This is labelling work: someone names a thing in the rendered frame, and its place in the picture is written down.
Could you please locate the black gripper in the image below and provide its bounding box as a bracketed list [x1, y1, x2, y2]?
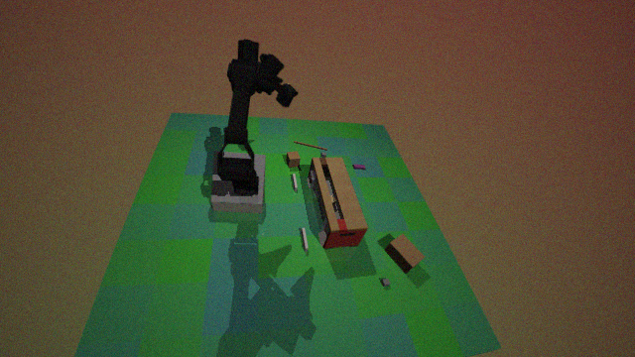
[256, 71, 298, 108]

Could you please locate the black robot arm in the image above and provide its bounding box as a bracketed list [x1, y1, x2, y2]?
[217, 39, 285, 195]

